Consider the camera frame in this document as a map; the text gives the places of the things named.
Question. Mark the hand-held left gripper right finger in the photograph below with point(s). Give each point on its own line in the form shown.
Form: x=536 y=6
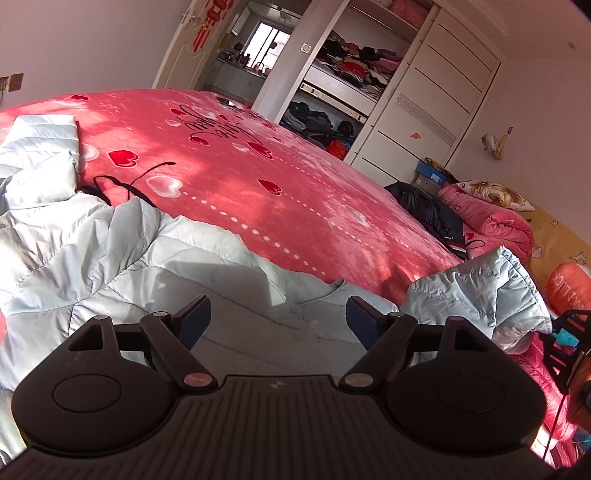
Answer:
x=364 y=321

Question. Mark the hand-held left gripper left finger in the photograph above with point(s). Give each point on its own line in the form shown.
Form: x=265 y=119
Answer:
x=194 y=319

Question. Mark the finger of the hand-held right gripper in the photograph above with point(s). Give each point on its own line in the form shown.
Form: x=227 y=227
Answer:
x=556 y=353

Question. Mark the light blue down jacket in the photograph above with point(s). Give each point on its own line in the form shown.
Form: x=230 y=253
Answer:
x=115 y=258

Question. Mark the pile of dark clothes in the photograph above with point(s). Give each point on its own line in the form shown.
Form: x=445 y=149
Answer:
x=318 y=122

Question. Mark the stack of folded clothes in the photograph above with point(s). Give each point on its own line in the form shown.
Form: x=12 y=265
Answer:
x=364 y=67

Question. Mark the orange cushion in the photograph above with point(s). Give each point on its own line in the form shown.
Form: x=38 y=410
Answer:
x=570 y=288

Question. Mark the yellow printed bed sheet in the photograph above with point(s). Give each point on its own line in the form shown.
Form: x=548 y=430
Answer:
x=561 y=235

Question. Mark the black jacket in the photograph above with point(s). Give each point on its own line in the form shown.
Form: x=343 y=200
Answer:
x=429 y=210

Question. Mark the pink folded quilt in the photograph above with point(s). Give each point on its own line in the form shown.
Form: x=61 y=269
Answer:
x=498 y=228

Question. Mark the blue box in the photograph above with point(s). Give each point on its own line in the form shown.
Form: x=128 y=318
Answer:
x=431 y=173

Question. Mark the red heart printed blanket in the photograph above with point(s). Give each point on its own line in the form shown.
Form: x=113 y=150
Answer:
x=286 y=170

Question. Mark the floral pillow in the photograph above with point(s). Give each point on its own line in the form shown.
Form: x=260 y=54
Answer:
x=498 y=193

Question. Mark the white wardrobe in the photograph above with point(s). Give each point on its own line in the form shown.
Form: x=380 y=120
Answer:
x=443 y=92

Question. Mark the white door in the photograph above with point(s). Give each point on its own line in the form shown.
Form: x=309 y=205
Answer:
x=182 y=55

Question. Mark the kitchen window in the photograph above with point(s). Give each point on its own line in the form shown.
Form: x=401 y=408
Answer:
x=268 y=44

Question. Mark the red hanging door decoration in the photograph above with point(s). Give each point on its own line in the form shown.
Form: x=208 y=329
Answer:
x=208 y=25

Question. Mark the pink fluffy blanket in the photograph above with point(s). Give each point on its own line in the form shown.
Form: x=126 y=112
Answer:
x=411 y=10

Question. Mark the yellow wall hook ornament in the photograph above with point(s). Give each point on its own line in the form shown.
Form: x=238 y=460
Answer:
x=496 y=144

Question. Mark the wall switch panel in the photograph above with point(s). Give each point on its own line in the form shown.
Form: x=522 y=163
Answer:
x=13 y=82

